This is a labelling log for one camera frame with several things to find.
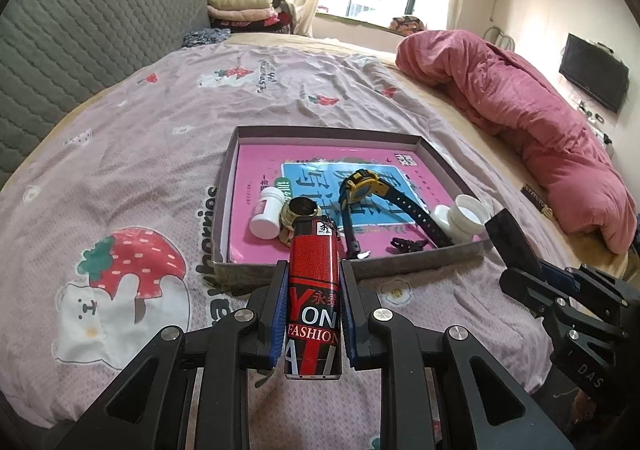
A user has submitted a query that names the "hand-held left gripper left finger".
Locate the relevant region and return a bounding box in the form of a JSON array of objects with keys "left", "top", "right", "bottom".
[{"left": 55, "top": 261, "right": 289, "bottom": 450}]

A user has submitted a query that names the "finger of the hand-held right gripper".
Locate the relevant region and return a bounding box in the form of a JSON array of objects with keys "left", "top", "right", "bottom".
[
  {"left": 500, "top": 262, "right": 573, "bottom": 318},
  {"left": 565, "top": 264, "right": 640, "bottom": 315}
]

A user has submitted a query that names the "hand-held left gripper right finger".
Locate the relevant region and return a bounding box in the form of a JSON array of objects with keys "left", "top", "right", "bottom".
[{"left": 340, "top": 261, "right": 576, "bottom": 450}]

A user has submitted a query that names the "red black lighter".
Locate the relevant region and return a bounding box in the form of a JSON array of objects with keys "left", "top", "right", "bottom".
[{"left": 284, "top": 216, "right": 343, "bottom": 381}]

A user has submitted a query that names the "grey cardboard tray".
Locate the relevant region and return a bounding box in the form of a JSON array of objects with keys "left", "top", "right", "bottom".
[{"left": 210, "top": 126, "right": 493, "bottom": 283}]

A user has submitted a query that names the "white plastic lid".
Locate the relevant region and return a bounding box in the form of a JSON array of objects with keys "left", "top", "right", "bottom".
[{"left": 430, "top": 194, "right": 493, "bottom": 245}]

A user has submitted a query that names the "small black hair clip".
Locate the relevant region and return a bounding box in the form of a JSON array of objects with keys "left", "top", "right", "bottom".
[{"left": 390, "top": 236, "right": 428, "bottom": 253}]

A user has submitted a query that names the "white pill bottle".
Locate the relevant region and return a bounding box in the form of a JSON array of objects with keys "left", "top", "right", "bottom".
[{"left": 249, "top": 187, "right": 287, "bottom": 239}]

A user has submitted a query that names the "gold metal knob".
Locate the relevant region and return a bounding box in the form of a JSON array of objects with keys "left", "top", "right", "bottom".
[{"left": 278, "top": 197, "right": 321, "bottom": 247}]

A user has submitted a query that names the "yellow black wristwatch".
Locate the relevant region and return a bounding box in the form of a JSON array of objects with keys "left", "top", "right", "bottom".
[{"left": 339, "top": 170, "right": 453, "bottom": 261}]

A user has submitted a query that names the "black patterned flat case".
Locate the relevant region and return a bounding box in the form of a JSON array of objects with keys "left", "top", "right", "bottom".
[{"left": 521, "top": 184, "right": 555, "bottom": 218}]

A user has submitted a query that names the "pink book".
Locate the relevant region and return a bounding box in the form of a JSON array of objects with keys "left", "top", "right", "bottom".
[{"left": 229, "top": 144, "right": 463, "bottom": 263}]

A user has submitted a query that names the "pink quilt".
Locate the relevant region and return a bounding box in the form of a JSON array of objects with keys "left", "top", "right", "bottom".
[{"left": 395, "top": 28, "right": 638, "bottom": 255}]

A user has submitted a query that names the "strawberry printed blanket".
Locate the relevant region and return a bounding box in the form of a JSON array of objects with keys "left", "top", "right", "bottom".
[{"left": 0, "top": 42, "right": 556, "bottom": 450}]

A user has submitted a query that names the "metal chair back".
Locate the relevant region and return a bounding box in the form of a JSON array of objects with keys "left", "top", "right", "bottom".
[{"left": 482, "top": 24, "right": 516, "bottom": 53}]

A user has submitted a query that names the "patterned cloth bundle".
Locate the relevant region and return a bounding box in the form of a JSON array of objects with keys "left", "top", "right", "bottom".
[{"left": 390, "top": 16, "right": 426, "bottom": 34}]

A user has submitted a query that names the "blue patterned cloth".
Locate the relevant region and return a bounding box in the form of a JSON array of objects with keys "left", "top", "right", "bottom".
[{"left": 181, "top": 27, "right": 232, "bottom": 49}]

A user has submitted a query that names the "stack of folded clothes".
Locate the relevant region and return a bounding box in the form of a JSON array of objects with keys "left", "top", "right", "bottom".
[{"left": 206, "top": 0, "right": 293, "bottom": 35}]

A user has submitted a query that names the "grey quilted headboard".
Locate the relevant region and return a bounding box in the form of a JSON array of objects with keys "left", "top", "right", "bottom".
[{"left": 0, "top": 0, "right": 211, "bottom": 191}]

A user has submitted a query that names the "black wall television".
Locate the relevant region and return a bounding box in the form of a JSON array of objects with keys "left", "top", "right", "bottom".
[{"left": 559, "top": 33, "right": 630, "bottom": 115}]

